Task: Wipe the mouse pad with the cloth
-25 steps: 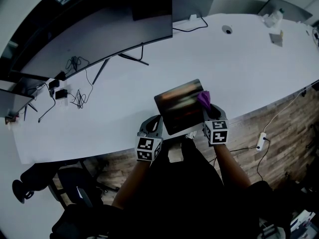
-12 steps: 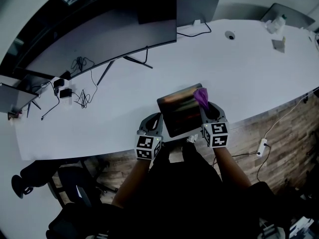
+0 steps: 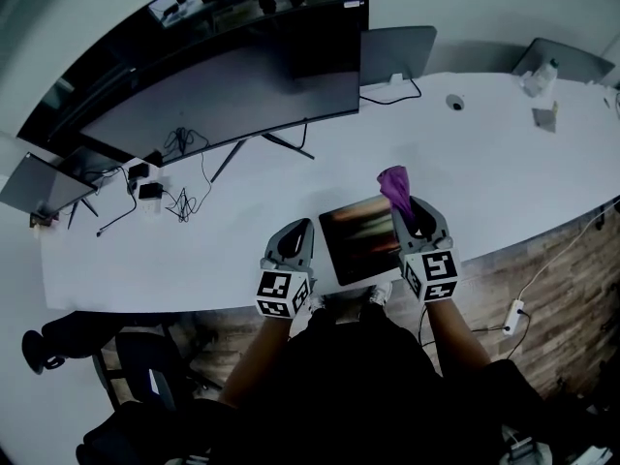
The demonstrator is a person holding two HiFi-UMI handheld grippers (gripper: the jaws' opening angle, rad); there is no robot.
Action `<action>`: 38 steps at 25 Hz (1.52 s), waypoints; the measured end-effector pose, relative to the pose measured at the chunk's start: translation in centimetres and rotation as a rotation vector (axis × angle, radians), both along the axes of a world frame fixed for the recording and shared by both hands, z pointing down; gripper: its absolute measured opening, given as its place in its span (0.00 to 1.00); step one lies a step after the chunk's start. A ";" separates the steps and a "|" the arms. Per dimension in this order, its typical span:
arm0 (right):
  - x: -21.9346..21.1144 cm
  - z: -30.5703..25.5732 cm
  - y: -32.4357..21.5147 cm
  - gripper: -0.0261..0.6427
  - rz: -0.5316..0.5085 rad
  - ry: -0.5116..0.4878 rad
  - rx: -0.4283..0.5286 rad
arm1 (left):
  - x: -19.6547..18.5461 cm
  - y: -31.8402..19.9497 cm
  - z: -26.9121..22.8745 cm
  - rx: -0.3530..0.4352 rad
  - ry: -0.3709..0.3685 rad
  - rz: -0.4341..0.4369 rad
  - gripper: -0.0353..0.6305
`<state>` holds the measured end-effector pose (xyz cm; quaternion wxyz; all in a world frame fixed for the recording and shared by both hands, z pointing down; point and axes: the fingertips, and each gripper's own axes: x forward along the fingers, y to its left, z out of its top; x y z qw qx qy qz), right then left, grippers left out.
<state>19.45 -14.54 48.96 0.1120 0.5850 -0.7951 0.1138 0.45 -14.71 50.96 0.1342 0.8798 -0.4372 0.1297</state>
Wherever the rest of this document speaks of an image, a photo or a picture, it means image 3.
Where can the black power adapter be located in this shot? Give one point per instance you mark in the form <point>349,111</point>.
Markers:
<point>150,191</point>
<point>139,171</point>

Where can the person's right forearm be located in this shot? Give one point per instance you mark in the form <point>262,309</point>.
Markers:
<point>453,332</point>

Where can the person's white right shoe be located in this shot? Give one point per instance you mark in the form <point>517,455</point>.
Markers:
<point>381,292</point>

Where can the small grey tilted monitor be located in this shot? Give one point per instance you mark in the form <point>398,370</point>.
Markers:
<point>46,184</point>

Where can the person's left forearm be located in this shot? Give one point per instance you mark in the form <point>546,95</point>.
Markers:
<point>254,356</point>

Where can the white floor power strip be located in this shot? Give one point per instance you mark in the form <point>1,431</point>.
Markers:
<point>514,317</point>

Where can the purple cloth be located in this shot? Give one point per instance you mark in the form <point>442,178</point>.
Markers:
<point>394,184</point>

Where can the black office chair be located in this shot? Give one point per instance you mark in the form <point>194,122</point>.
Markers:
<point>135,351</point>

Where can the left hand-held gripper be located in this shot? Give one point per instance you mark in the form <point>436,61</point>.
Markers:
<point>276,288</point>

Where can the small grey pad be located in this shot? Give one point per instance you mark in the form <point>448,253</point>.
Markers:
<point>544,120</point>

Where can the large black wall screen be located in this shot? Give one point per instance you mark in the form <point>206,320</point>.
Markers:
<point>121,61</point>

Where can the dark square mouse pad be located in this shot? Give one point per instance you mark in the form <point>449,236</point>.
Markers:
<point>361,240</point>

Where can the person's black clothing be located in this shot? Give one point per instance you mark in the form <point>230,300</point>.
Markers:
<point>358,395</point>

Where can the curved black monitor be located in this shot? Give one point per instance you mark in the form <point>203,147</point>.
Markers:
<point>232,95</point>

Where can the white box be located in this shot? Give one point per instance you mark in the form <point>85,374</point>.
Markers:
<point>525,448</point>

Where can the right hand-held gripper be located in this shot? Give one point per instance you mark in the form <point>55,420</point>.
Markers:
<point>438,271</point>

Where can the clear plastic bottle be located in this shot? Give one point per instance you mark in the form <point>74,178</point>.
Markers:
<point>541,78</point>

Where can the white desk power strip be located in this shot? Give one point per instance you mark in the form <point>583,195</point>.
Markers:
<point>154,205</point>

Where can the grey monitor back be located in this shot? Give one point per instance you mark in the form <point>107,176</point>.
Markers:
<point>397,53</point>
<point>567,61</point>

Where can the black monitor stand legs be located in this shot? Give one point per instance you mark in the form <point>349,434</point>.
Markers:
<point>271,143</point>

